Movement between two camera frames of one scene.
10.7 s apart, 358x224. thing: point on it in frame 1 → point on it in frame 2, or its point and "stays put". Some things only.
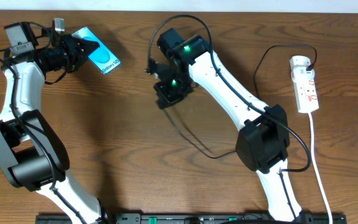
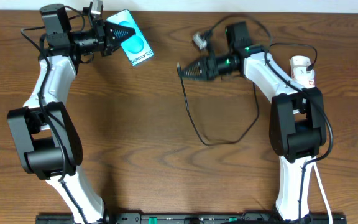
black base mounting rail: (306, 218) stays put
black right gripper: (165, 98) → (207, 67)
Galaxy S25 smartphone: (102, 57) → (135, 47)
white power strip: (306, 95) stays put
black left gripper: (74, 49) → (104, 37)
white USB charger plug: (299, 74) stays put
